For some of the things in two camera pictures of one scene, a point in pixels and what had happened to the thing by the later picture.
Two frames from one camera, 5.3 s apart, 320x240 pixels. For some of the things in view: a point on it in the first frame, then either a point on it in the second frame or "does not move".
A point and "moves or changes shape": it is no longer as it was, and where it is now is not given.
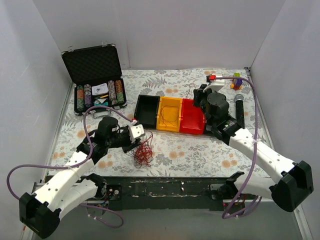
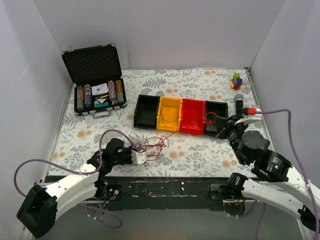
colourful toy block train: x=237 y=83 does not move
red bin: x=192 y=120 does not move
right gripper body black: x=198 y=96 → x=227 y=125
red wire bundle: x=143 y=155 moves or changes shape
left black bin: x=146 y=110 does not move
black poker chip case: x=96 y=72 does not move
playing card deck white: x=99 y=89 does not move
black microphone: x=240 y=113 does not move
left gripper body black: x=129 y=144 → x=129 y=155
